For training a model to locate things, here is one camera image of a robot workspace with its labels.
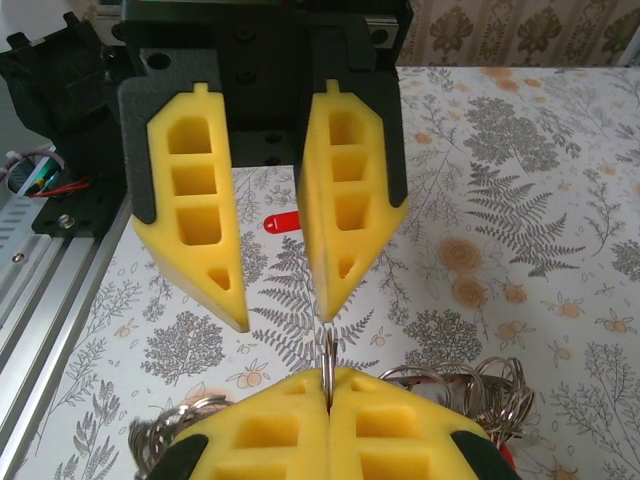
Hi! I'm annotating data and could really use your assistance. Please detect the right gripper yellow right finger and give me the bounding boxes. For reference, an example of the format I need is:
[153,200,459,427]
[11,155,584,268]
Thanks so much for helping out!
[328,368,516,480]

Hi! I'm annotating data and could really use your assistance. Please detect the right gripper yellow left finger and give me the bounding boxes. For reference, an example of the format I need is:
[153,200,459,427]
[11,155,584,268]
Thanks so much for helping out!
[157,369,332,480]

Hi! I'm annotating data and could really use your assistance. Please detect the silver keyring disc with rings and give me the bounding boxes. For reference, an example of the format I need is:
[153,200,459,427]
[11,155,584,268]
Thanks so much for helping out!
[127,327,539,474]

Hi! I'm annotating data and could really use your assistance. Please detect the red key tag with key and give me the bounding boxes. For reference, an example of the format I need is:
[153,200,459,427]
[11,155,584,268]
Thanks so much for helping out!
[262,209,302,236]

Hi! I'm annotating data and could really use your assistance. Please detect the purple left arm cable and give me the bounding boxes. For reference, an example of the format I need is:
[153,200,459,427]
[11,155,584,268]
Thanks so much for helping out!
[0,149,66,174]

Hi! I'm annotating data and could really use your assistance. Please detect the grey slotted cable duct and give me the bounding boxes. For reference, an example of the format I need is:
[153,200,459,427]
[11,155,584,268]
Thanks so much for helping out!
[0,192,41,251]

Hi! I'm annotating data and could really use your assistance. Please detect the aluminium mounting rail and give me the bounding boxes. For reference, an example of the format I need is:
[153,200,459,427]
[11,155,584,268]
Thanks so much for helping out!
[0,199,134,480]

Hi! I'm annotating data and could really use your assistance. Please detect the aluminium frame post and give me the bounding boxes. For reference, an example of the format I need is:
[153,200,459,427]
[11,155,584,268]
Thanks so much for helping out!
[622,34,640,69]

